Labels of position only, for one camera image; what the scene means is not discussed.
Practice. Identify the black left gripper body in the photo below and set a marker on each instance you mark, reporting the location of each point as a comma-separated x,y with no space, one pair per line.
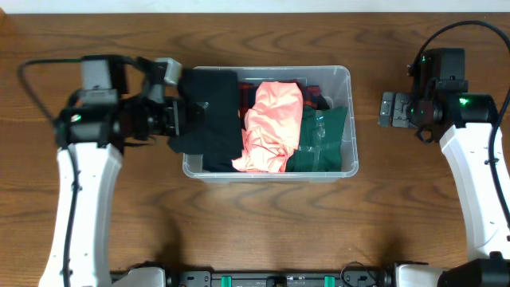
180,116

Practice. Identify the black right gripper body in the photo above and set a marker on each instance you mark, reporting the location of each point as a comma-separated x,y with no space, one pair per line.
410,112

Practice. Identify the black taped garment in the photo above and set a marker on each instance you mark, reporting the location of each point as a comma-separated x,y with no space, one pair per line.
216,136

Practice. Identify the dark green taped garment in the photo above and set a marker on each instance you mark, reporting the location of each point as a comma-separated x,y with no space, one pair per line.
321,136

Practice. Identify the red plaid garment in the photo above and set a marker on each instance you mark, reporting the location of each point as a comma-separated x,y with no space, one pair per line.
248,95

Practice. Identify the pink garment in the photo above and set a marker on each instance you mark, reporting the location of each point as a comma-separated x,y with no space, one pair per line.
272,128

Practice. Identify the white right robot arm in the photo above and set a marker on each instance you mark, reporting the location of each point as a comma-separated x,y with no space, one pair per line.
481,177

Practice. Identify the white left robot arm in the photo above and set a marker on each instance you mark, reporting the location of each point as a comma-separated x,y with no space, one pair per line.
87,174

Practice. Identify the clear plastic storage bin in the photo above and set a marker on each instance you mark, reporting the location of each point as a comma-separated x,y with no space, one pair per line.
335,83

